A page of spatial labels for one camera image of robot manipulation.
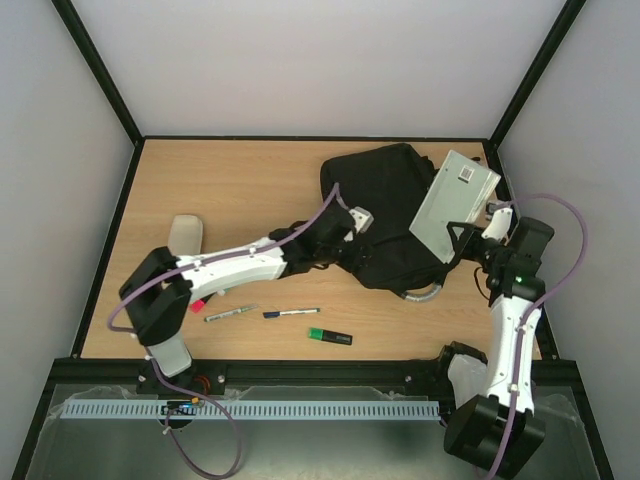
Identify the pale green notebook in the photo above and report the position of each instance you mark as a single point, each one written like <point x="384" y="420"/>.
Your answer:
<point x="459" y="192"/>

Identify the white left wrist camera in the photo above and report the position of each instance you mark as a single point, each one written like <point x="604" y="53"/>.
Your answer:
<point x="362" y="219"/>

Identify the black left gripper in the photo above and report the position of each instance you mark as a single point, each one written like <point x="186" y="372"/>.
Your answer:
<point x="358" y="257"/>

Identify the black cage frame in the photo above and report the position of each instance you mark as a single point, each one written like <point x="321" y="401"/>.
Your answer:
<point x="549" y="371"/>

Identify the silver green pen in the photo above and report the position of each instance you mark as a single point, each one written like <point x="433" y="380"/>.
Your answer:
<point x="229" y="313"/>

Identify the black student backpack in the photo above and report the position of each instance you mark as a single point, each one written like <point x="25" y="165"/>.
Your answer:
<point x="390" y="183"/>

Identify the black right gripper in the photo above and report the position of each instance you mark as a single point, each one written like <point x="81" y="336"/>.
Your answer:
<point x="470" y="239"/>

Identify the green highlighter black body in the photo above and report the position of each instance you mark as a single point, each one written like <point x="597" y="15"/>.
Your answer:
<point x="330" y="336"/>

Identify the blue capped white pen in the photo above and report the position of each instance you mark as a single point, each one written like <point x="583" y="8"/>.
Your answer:
<point x="281" y="313"/>

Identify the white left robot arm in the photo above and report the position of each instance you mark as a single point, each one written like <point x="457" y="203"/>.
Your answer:
<point x="163" y="286"/>

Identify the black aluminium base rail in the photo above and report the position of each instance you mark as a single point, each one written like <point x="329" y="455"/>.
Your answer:
<point x="411" y="378"/>

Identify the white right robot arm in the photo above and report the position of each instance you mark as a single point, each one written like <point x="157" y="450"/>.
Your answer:
<point x="493" y="426"/>

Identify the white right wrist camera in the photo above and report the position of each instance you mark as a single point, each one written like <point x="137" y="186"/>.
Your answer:
<point x="499" y="216"/>

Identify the light blue cable duct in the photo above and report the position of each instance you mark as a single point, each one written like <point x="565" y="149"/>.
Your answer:
<point x="253" y="410"/>

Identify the pink highlighter black body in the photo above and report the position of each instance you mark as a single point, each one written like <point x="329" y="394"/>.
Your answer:
<point x="198" y="305"/>

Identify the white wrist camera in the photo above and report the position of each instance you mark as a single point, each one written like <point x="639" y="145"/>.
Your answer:
<point x="362" y="219"/>
<point x="499" y="216"/>

